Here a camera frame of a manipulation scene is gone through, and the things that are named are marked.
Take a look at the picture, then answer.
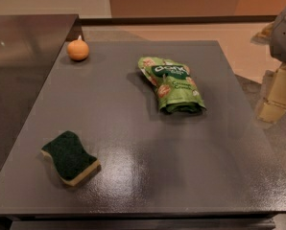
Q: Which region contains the orange round fruit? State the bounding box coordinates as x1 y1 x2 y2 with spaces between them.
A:
67 36 89 61

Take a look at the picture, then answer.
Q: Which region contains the green and yellow sponge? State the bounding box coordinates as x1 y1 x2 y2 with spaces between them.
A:
41 130 100 187

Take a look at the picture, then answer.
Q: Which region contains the green rice chip bag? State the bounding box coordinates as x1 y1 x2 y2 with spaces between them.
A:
138 57 206 113

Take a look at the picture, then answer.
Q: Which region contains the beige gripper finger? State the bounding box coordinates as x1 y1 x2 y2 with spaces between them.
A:
254 23 274 40
257 62 286 124

